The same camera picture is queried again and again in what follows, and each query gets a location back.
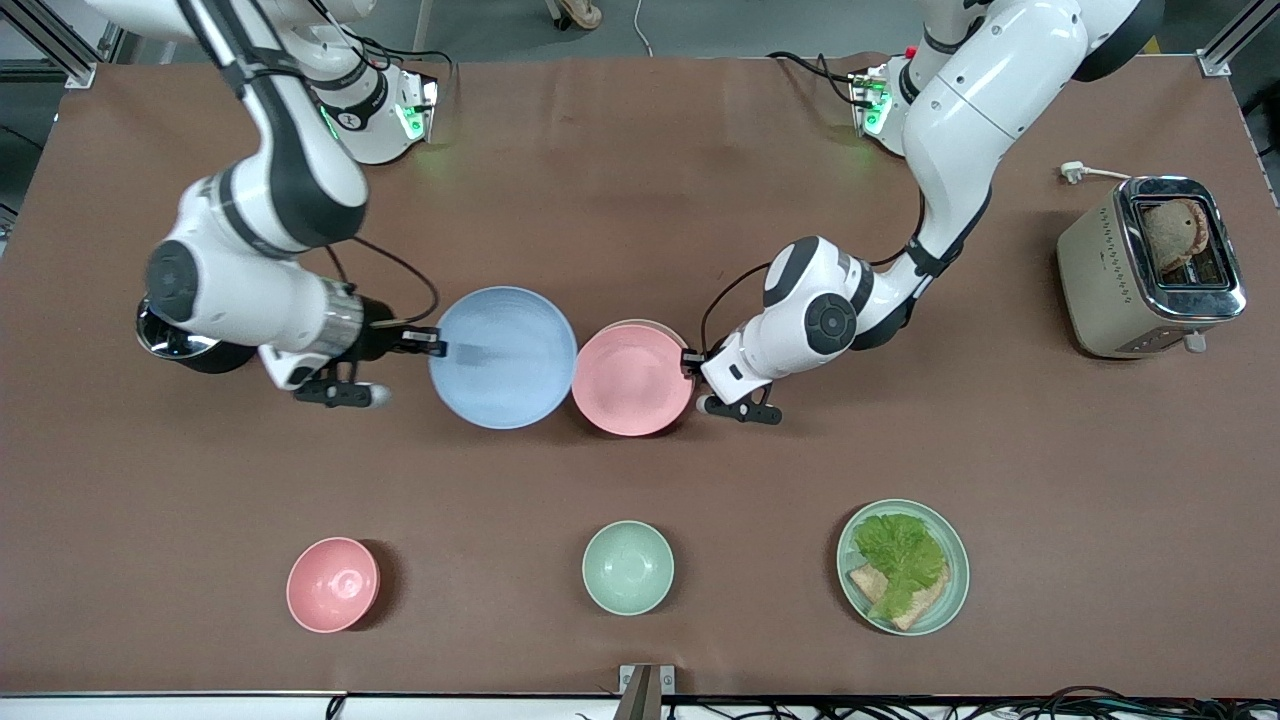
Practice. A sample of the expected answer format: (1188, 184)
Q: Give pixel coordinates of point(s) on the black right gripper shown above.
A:
(381, 335)

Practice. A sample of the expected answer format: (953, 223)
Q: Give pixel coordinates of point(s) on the pink plate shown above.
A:
(632, 382)

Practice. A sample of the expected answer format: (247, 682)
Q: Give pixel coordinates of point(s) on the blue plate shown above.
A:
(505, 357)

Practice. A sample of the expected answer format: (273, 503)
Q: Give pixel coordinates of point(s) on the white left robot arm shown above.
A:
(960, 130)

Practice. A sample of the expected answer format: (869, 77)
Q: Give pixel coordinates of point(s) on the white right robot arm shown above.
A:
(270, 170)

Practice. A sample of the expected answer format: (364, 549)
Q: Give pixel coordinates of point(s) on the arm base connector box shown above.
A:
(420, 108)
(868, 100)

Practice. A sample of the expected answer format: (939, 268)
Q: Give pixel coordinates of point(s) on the beige plate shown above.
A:
(650, 322)

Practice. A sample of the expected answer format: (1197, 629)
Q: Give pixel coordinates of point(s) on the brown table cover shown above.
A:
(640, 200)

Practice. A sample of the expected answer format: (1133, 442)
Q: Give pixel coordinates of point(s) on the small green bowl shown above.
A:
(628, 568)

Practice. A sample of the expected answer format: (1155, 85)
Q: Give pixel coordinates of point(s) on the glass lid with blue knob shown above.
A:
(170, 342)

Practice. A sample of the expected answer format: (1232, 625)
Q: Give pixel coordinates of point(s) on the small pink bowl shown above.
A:
(333, 585)

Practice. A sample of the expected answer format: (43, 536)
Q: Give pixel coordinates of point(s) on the green lettuce leaf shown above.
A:
(900, 555)

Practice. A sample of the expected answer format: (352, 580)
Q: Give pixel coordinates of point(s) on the bread slice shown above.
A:
(925, 603)

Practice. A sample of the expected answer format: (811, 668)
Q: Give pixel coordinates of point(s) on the green plate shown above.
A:
(955, 590)

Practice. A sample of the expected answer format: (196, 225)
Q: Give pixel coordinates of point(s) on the tan shoe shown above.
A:
(580, 12)

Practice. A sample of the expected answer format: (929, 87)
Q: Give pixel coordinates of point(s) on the beige and chrome toaster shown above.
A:
(1110, 290)

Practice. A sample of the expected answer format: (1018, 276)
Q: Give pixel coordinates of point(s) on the brown toast slice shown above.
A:
(1172, 235)

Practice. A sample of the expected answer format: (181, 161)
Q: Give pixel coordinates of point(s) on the metal table edge bracket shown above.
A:
(647, 690)

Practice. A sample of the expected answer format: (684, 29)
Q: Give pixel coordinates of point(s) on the aluminium frame post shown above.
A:
(55, 40)
(1225, 45)

